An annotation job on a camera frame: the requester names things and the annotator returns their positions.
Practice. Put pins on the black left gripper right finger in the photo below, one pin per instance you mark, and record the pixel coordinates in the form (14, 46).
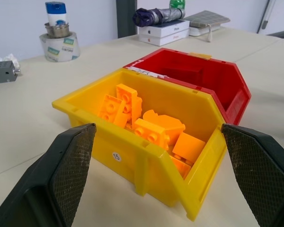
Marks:
(260, 175)

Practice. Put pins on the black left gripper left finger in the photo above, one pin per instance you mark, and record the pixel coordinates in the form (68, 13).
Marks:
(61, 179)

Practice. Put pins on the orange smooth slope brick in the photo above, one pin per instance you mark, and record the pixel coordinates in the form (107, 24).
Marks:
(188, 147)

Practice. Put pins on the orange brick under slope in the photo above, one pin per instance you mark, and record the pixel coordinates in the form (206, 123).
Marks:
(181, 166)

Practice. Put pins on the orange flat studded plate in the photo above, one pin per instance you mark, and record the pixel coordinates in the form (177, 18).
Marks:
(111, 111)

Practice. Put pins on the yellow plastic storage bin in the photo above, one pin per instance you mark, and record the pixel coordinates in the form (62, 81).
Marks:
(156, 151)

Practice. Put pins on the orange four-stud brick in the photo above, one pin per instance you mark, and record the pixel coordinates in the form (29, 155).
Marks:
(151, 133)

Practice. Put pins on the orange square studded brick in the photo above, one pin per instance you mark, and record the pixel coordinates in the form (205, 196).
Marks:
(130, 101)

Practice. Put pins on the red plastic storage bin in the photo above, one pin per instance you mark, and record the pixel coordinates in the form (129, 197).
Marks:
(215, 80)

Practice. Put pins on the orange rounded block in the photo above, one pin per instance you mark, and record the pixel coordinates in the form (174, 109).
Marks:
(165, 123)

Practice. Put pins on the grey metal block with holes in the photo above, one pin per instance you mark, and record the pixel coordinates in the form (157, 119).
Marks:
(2, 72)

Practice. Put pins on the crumpled white tissue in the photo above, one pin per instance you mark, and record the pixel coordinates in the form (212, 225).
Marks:
(10, 59)

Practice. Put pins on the white printed tape roll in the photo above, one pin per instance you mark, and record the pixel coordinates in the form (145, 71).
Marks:
(59, 48)

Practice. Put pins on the dark grey object at edge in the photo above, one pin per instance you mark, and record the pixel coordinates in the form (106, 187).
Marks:
(282, 34)

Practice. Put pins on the silver metal cup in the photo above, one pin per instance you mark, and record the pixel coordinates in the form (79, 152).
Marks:
(57, 30)

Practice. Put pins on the grey metal pole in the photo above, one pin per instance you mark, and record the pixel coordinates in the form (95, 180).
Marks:
(265, 16)

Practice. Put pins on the white bottle with blue cap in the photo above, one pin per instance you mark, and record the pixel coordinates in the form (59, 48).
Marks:
(56, 14)

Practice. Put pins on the white phone box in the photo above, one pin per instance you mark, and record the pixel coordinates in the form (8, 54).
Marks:
(164, 28)
(163, 37)

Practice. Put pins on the dark vertical pillar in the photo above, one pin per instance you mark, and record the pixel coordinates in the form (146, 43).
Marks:
(126, 17)

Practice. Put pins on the folded dark umbrella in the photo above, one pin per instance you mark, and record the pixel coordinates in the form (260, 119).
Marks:
(156, 16)

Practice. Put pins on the green bottle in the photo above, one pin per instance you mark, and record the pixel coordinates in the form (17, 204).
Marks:
(177, 4)

